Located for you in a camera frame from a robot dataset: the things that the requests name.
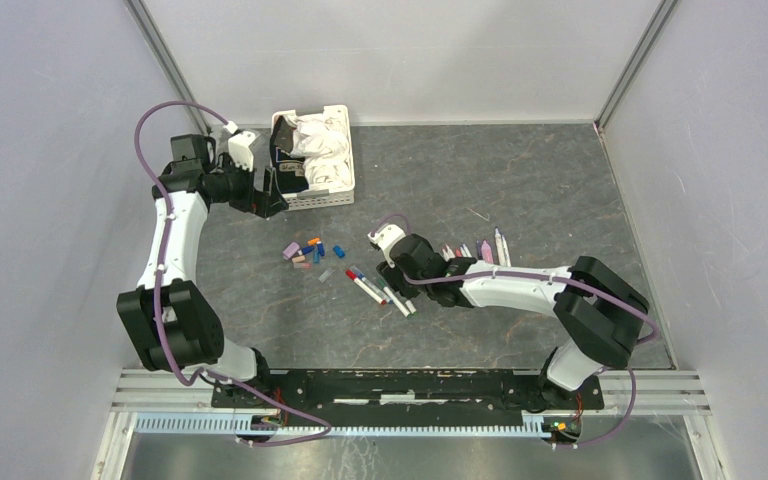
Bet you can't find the pink highlighter cap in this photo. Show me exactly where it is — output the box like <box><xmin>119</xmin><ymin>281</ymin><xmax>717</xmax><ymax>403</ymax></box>
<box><xmin>282</xmin><ymin>242</ymin><xmax>301</xmax><ymax>260</ymax></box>

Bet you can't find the red cap marker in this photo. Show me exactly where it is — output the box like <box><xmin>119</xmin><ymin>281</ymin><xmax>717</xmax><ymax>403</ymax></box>
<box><xmin>345</xmin><ymin>270</ymin><xmax>387</xmax><ymax>305</ymax></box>

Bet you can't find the clear pen cap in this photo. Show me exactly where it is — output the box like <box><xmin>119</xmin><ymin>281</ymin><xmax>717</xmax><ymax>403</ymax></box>
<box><xmin>318</xmin><ymin>268</ymin><xmax>335</xmax><ymax>283</ymax></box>

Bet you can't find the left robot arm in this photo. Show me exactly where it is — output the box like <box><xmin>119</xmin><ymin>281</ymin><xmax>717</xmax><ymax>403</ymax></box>
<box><xmin>116</xmin><ymin>130</ymin><xmax>288</xmax><ymax>408</ymax></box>

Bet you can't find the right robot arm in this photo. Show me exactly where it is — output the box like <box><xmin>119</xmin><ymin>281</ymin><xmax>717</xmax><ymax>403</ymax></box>
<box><xmin>368</xmin><ymin>224</ymin><xmax>658</xmax><ymax>408</ymax></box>

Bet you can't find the black printed shirt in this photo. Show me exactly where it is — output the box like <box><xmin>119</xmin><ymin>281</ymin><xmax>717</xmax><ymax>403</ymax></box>
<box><xmin>269</xmin><ymin>116</ymin><xmax>309</xmax><ymax>194</ymax></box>

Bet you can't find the white plastic basket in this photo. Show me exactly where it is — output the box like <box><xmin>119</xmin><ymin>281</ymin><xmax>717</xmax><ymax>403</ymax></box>
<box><xmin>269</xmin><ymin>104</ymin><xmax>356</xmax><ymax>211</ymax></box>

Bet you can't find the white crumpled cloth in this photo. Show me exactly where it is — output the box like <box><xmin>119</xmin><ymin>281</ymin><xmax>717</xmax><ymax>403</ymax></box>
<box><xmin>287</xmin><ymin>113</ymin><xmax>353</xmax><ymax>190</ymax></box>

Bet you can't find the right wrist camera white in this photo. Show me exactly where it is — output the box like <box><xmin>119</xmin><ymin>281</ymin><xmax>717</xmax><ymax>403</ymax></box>
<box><xmin>367</xmin><ymin>223</ymin><xmax>406</xmax><ymax>252</ymax></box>

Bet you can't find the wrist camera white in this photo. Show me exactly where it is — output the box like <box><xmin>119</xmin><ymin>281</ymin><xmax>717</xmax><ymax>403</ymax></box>
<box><xmin>227</xmin><ymin>130</ymin><xmax>258</xmax><ymax>172</ymax></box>
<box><xmin>367</xmin><ymin>223</ymin><xmax>406</xmax><ymax>252</ymax></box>

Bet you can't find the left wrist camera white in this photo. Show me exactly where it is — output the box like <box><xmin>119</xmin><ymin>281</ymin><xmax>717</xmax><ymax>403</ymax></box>
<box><xmin>227</xmin><ymin>130</ymin><xmax>258</xmax><ymax>172</ymax></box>

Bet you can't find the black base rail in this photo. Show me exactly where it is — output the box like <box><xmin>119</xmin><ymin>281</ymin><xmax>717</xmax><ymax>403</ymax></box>
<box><xmin>211</xmin><ymin>368</ymin><xmax>605</xmax><ymax>429</ymax></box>

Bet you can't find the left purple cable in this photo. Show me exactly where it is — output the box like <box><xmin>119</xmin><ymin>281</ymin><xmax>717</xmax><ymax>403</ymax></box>
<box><xmin>133</xmin><ymin>100</ymin><xmax>334</xmax><ymax>448</ymax></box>

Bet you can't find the purple cable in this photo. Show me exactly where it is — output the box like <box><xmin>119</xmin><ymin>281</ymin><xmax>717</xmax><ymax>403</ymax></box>
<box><xmin>133</xmin><ymin>100</ymin><xmax>334</xmax><ymax>448</ymax></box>
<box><xmin>367</xmin><ymin>211</ymin><xmax>661</xmax><ymax>450</ymax></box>

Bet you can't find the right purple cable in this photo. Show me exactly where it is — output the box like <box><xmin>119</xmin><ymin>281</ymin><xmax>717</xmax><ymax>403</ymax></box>
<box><xmin>367</xmin><ymin>211</ymin><xmax>661</xmax><ymax>450</ymax></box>

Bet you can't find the cable duct comb strip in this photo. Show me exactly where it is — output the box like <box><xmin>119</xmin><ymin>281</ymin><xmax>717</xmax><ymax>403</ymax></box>
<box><xmin>133</xmin><ymin>413</ymin><xmax>548</xmax><ymax>439</ymax></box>

